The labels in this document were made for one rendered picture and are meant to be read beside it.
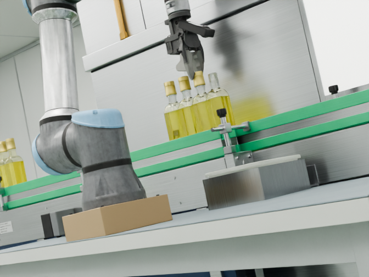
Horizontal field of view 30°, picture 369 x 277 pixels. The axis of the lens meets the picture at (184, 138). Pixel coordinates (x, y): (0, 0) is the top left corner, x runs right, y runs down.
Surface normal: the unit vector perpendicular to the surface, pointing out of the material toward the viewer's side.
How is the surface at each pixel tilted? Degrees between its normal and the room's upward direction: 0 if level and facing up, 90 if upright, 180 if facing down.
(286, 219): 90
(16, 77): 90
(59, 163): 126
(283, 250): 90
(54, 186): 90
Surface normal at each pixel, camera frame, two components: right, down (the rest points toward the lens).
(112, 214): 0.59, -0.19
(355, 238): -0.78, 0.11
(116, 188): 0.15, -0.43
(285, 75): -0.63, 0.07
